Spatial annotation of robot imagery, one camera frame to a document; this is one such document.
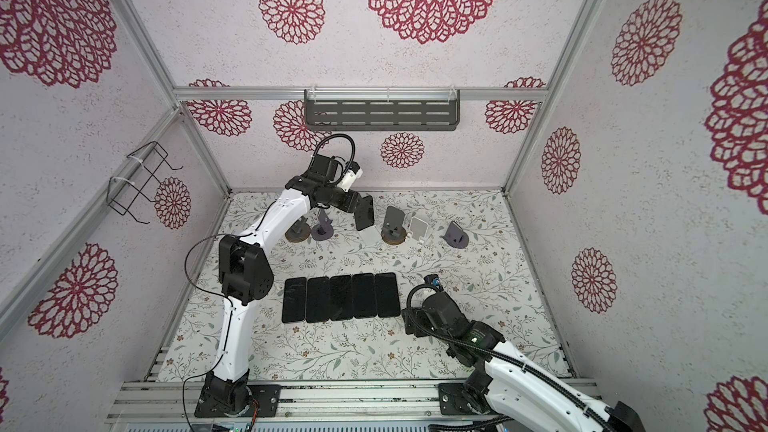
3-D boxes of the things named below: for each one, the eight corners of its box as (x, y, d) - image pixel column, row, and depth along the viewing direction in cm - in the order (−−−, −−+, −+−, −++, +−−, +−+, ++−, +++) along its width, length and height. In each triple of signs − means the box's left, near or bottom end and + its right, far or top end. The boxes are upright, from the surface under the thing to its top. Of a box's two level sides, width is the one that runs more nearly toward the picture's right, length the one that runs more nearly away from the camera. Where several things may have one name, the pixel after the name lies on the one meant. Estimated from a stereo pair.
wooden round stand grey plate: (379, 238, 108) (379, 216, 99) (390, 226, 112) (390, 204, 102) (397, 248, 105) (398, 226, 96) (406, 236, 109) (409, 214, 99)
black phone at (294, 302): (283, 322, 89) (281, 319, 87) (287, 281, 97) (285, 278, 95) (305, 319, 89) (303, 317, 87) (307, 279, 98) (305, 276, 96)
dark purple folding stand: (454, 253, 105) (458, 240, 99) (440, 238, 109) (444, 225, 103) (463, 247, 106) (468, 235, 100) (449, 233, 110) (453, 220, 104)
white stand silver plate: (407, 237, 108) (409, 220, 101) (411, 232, 110) (413, 215, 102) (422, 245, 106) (425, 228, 98) (426, 240, 107) (429, 223, 100)
